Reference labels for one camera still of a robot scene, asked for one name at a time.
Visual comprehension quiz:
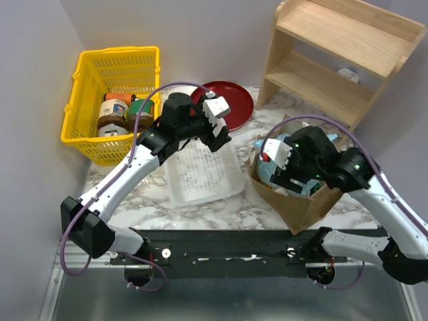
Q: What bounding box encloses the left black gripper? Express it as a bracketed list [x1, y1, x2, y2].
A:
[177, 96, 232, 152]

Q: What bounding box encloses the light blue plastic grocery bag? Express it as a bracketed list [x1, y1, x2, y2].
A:
[253, 133, 338, 197]

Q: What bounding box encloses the brown paper bag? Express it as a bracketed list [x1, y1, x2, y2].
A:
[247, 114, 347, 235]

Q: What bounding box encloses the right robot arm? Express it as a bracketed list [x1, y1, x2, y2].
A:
[260, 126, 427, 285]

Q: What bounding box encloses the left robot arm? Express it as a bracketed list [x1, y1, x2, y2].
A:
[60, 92, 231, 264]

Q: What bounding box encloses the red round tray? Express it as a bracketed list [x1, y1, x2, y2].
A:
[204, 81, 253, 131]

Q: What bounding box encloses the white plastic perforated basket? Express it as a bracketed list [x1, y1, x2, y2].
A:
[163, 140, 245, 207]

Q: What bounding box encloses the green lidded brown jar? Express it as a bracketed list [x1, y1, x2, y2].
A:
[127, 99, 154, 132]

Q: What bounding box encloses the orange capped bottle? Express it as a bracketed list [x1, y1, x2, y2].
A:
[104, 92, 136, 105]

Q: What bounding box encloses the white labelled brown jar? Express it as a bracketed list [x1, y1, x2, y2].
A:
[97, 100, 129, 129]

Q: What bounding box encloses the wooden shelf unit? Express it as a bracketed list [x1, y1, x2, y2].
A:
[256, 1, 427, 130]

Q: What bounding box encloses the grey white packaged item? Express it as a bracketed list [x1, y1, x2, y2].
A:
[98, 124, 128, 137]

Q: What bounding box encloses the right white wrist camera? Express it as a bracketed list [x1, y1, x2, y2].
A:
[261, 138, 293, 171]

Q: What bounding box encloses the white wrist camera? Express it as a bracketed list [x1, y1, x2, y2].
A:
[202, 91, 231, 126]
[261, 138, 293, 171]

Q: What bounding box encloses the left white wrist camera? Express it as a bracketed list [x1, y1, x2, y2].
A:
[202, 91, 231, 126]

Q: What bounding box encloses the white round wall fixture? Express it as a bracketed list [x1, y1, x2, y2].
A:
[337, 68, 359, 84]

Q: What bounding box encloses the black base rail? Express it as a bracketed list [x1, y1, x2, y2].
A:
[110, 227, 389, 279]

